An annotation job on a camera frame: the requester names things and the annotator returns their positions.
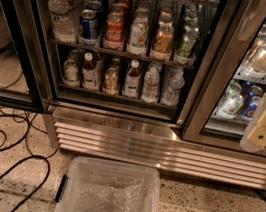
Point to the white green 7up can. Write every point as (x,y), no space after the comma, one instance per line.
(138,36)

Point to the clear plastic storage bin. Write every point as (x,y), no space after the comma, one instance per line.
(81,167)

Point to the bubble wrap sheet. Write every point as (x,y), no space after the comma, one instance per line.
(101,194)

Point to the clear water bottle middle shelf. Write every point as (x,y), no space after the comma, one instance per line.
(62,19)

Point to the green soda can front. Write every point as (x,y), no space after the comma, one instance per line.
(186,47)

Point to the dark tea bottle white cap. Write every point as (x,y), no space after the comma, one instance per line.
(130,86)

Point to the blue pepsi can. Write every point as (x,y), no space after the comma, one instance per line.
(89,27)

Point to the orange can bottom shelf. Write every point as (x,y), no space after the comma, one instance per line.
(111,81)

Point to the open glass fridge door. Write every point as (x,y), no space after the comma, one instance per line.
(23,81)

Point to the clear jar bottom shelf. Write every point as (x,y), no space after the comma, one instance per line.
(71,73)

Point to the green soda can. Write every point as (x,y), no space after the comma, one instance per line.
(186,47)
(191,25)

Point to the red juice bottle white cap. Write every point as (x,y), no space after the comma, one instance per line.
(90,73)

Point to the stainless steel fridge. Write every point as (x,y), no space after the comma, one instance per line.
(151,108)

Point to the gold brown soda can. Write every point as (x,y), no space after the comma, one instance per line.
(162,43)

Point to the right glass fridge door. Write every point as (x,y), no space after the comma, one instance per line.
(235,84)

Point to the red coca cola can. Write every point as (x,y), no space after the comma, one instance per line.
(114,36)

